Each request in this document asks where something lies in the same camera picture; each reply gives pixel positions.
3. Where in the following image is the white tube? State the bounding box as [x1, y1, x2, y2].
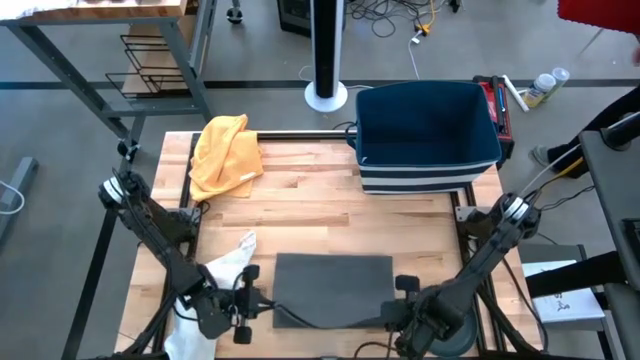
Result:
[501, 74, 530, 114]

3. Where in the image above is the dark green round plate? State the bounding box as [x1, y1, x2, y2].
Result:
[429, 304, 479, 358]

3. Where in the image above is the black caster wheel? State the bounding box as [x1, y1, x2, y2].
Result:
[116, 138, 141, 164]
[225, 0, 244, 25]

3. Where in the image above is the black right camera cable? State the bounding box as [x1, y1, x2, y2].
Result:
[353, 341, 401, 360]

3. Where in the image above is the white power cable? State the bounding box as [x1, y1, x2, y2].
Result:
[407, 29, 426, 82]

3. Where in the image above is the yellow label bottle white cap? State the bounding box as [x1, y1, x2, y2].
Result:
[522, 73, 557, 109]

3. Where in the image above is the white crumpled cloth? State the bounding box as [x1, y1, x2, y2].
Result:
[0, 0, 76, 19]

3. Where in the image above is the black cable tangle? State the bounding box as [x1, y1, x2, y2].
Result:
[344, 0, 464, 40]

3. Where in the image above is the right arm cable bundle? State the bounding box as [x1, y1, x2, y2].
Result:
[519, 144, 597, 214]

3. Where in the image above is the black wire rack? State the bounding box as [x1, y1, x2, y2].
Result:
[105, 34, 189, 99]

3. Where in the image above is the black diagonal bar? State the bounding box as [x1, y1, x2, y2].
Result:
[524, 249, 629, 300]

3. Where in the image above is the white paper box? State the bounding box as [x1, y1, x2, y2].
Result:
[521, 258, 607, 325]

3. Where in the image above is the white cable loop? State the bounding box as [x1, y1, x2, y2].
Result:
[0, 180, 26, 217]

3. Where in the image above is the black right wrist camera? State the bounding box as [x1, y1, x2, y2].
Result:
[394, 335, 420, 359]

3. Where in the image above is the orange cable plug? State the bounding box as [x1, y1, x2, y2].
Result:
[413, 12, 437, 37]

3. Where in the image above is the black aluminium crossbar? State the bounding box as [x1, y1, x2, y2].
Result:
[192, 130, 362, 142]

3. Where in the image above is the white towel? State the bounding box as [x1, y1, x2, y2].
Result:
[163, 230, 258, 360]

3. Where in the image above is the navy white striped fabric bin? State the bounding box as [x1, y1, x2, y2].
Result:
[352, 80, 503, 195]

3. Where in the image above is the green bottle white cap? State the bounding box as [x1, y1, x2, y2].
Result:
[547, 67, 571, 101]

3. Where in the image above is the grey metal beam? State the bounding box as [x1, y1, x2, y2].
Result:
[0, 156, 40, 244]

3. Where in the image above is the silver black tower fan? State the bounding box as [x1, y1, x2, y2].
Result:
[303, 0, 349, 114]

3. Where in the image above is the red black tool case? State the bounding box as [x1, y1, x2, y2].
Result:
[472, 74, 515, 161]

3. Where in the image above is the person's grey shoe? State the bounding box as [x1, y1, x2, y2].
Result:
[529, 144, 551, 169]

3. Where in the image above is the orange towel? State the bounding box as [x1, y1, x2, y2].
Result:
[187, 113, 265, 204]

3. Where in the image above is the grey kitchen towel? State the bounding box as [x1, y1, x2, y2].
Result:
[272, 252, 397, 330]

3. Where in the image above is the red cloth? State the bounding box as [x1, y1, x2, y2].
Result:
[557, 0, 640, 36]

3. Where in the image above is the black cylindrical post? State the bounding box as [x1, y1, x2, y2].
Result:
[598, 111, 640, 152]

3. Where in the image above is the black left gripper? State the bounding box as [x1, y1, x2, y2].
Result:
[227, 264, 275, 326]

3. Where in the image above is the grey desk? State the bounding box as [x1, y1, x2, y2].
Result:
[578, 127, 640, 360]

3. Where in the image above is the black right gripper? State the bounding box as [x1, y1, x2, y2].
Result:
[382, 274, 441, 341]

